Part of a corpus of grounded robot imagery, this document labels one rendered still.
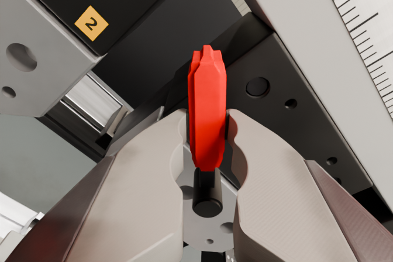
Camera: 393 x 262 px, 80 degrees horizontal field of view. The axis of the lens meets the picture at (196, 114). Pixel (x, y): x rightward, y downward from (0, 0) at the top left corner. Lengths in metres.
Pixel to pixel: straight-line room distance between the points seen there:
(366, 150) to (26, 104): 0.23
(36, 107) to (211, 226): 0.17
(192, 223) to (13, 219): 0.25
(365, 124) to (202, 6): 0.55
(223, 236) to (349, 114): 0.15
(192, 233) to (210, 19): 0.55
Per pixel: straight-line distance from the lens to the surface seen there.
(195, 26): 0.69
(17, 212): 0.41
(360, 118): 0.19
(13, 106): 0.19
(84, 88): 0.58
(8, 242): 0.36
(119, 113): 0.53
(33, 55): 0.19
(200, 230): 0.24
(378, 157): 0.22
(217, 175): 0.16
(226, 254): 0.66
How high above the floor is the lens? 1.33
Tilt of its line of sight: 21 degrees down
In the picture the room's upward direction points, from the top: 55 degrees clockwise
